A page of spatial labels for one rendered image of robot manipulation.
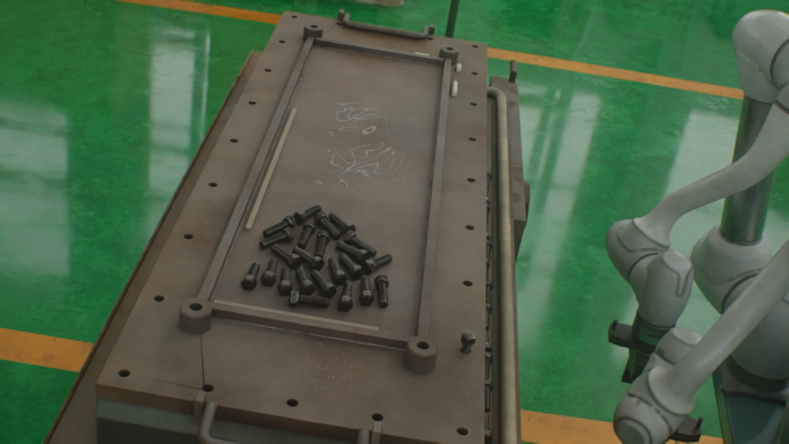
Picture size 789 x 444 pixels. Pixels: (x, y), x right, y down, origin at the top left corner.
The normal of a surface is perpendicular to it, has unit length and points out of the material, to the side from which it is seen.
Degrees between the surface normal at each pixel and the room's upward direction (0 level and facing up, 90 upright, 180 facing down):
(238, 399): 0
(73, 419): 0
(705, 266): 97
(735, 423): 0
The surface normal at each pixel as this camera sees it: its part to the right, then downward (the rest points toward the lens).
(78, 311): 0.14, -0.85
